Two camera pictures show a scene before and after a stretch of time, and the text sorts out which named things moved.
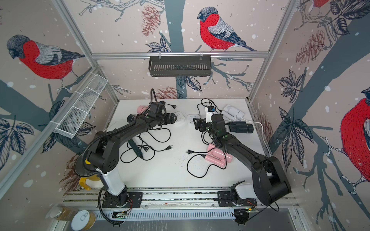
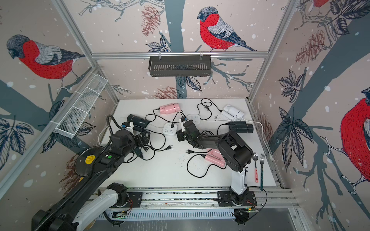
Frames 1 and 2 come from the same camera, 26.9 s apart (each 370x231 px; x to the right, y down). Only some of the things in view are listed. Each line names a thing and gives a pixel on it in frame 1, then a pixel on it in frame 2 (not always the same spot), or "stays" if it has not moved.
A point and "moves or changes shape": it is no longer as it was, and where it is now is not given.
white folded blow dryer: x=232 y=112 stays
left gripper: x=172 y=117 -> x=145 y=139
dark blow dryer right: x=240 y=127 stays
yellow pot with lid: x=81 y=168 stays
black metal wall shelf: x=180 y=67 stays
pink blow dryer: x=141 y=109 moves or changes shape
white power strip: x=180 y=117 -> x=170 y=133
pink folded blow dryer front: x=217 y=156 stays
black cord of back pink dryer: x=173 y=106 moves or changes shape
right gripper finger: x=197 y=124 -> x=181 y=135
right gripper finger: x=198 y=123 -> x=188 y=123
